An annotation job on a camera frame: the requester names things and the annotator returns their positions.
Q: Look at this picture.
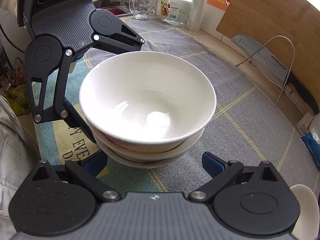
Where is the large white fruit-pattern plate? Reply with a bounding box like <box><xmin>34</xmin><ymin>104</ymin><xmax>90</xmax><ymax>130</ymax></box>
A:
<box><xmin>290</xmin><ymin>184</ymin><xmax>311</xmax><ymax>239</ymax></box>

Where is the small white floral bowl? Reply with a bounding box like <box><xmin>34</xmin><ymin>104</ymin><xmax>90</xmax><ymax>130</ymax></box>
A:
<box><xmin>96</xmin><ymin>131</ymin><xmax>203</xmax><ymax>169</ymax></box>

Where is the left beige sleeve forearm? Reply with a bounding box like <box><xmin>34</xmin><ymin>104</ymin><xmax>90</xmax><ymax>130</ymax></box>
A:
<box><xmin>0</xmin><ymin>97</ymin><xmax>40</xmax><ymax>239</ymax></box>

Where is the teal towel with yellow label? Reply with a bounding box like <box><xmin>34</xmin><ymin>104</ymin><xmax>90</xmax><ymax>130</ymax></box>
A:
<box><xmin>35</xmin><ymin>57</ymin><xmax>167</xmax><ymax>194</ymax></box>

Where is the grey checked dish mat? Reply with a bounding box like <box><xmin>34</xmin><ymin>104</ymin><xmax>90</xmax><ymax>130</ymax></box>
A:
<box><xmin>99</xmin><ymin>17</ymin><xmax>319</xmax><ymax>194</ymax></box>

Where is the red basin in sink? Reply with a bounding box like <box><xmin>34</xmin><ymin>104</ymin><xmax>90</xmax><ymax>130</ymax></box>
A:
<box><xmin>106</xmin><ymin>7</ymin><xmax>131</xmax><ymax>17</ymax></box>

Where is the glass mug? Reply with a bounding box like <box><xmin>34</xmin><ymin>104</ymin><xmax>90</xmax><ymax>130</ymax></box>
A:
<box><xmin>129</xmin><ymin>0</ymin><xmax>154</xmax><ymax>21</ymax></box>

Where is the white blue salt bag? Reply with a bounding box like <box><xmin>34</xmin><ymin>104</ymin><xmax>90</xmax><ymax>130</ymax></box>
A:
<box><xmin>297</xmin><ymin>112</ymin><xmax>319</xmax><ymax>164</ymax></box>

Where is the large glass jar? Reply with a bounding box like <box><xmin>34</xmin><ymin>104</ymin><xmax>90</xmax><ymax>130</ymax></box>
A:
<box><xmin>161</xmin><ymin>0</ymin><xmax>193</xmax><ymax>25</ymax></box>

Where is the clear plastic wrap roll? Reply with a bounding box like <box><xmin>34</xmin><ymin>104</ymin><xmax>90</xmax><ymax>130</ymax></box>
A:
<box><xmin>187</xmin><ymin>0</ymin><xmax>207</xmax><ymax>31</ymax></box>

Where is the bamboo cutting board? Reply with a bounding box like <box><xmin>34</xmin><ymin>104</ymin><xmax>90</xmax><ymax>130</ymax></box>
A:
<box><xmin>216</xmin><ymin>0</ymin><xmax>319</xmax><ymax>100</ymax></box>

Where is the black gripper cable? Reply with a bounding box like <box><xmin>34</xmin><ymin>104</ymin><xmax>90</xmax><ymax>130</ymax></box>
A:
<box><xmin>0</xmin><ymin>22</ymin><xmax>26</xmax><ymax>54</ymax></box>

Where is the metal wire board rack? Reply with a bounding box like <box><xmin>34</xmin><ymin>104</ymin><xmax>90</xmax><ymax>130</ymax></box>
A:
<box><xmin>231</xmin><ymin>34</ymin><xmax>296</xmax><ymax>104</ymax></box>

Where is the grey kitchen knife black handle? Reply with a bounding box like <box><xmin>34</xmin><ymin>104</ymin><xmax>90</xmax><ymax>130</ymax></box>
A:
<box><xmin>231</xmin><ymin>34</ymin><xmax>319</xmax><ymax>114</ymax></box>

